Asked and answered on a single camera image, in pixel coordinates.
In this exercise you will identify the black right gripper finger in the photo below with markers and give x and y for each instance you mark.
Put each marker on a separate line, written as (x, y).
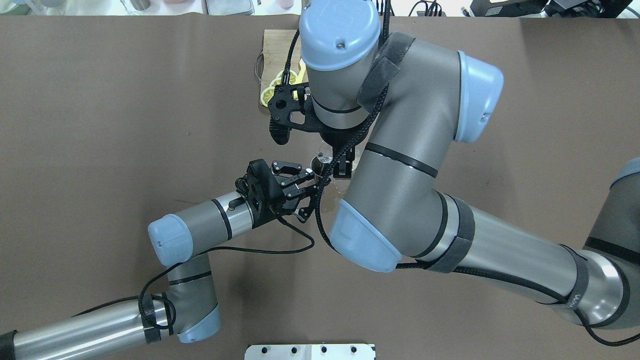
(345, 165)

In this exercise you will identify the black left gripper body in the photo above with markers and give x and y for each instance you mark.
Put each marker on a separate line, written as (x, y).
(276, 199)

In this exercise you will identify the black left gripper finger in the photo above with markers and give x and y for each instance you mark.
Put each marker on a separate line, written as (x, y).
(298, 175)
(310, 199)

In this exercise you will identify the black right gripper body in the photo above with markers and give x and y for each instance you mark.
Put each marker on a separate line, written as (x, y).
(333, 137)

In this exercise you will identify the steel cocktail jigger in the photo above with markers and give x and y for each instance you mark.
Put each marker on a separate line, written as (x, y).
(319, 165)

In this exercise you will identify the clear glass measuring cup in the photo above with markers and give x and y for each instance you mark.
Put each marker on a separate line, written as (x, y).
(325, 153)

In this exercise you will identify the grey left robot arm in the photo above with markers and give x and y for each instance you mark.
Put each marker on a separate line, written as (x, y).
(181, 300)

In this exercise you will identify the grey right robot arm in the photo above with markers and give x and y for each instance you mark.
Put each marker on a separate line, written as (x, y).
(506, 148)

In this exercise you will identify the inner lemon slice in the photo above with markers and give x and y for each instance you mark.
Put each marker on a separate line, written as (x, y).
(292, 78)

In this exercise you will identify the lemon slice at board corner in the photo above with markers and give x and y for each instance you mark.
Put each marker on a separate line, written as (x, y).
(266, 95)

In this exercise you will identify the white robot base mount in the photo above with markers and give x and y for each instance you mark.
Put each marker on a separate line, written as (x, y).
(311, 351)

